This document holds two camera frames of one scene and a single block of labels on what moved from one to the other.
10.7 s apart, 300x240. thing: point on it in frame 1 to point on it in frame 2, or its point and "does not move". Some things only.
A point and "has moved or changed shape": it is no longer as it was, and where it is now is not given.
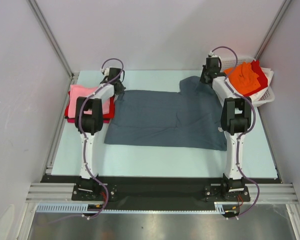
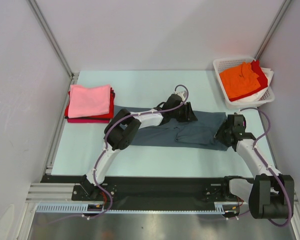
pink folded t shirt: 79,90 does not move
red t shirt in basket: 262,78 does not move
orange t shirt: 243,78 does not move
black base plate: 159,190 does not move
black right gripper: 206,78 to 222,133
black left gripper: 121,90 to 189,115
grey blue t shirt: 189,119 has moved or changed shape
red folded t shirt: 112,108 does not move
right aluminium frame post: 279,16 does not move
